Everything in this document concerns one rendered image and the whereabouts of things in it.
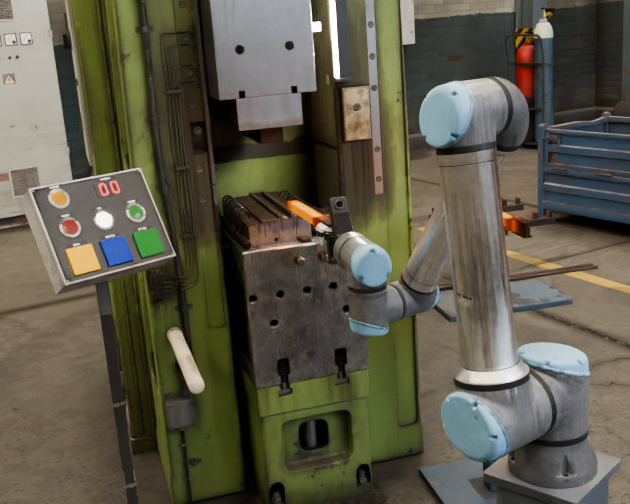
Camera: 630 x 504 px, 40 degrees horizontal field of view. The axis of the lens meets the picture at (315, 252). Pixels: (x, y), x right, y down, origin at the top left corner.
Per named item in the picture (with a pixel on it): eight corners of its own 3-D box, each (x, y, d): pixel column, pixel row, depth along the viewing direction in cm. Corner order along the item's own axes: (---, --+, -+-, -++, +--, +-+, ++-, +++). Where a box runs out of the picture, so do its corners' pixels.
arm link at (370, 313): (404, 330, 204) (402, 280, 201) (367, 344, 198) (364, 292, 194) (378, 320, 212) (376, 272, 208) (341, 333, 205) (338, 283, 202)
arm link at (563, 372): (604, 424, 186) (605, 348, 181) (552, 451, 176) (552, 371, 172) (546, 402, 198) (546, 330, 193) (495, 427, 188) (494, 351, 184)
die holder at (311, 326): (369, 368, 282) (361, 235, 270) (255, 389, 272) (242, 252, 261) (319, 316, 334) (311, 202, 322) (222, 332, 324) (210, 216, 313)
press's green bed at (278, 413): (375, 495, 295) (368, 368, 282) (269, 520, 285) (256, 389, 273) (327, 427, 346) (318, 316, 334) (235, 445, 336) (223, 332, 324)
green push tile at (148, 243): (165, 251, 244) (155, 227, 244) (142, 257, 238) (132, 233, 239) (163, 253, 245) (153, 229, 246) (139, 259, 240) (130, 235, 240)
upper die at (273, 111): (303, 124, 263) (301, 92, 260) (238, 131, 258) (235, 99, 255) (270, 112, 302) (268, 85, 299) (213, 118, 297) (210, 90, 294)
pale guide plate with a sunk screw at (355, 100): (371, 138, 283) (368, 85, 279) (345, 141, 281) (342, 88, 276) (369, 138, 285) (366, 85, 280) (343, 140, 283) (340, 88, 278)
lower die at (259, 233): (311, 237, 272) (309, 211, 270) (249, 246, 267) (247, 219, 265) (278, 212, 311) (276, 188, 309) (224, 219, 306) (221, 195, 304)
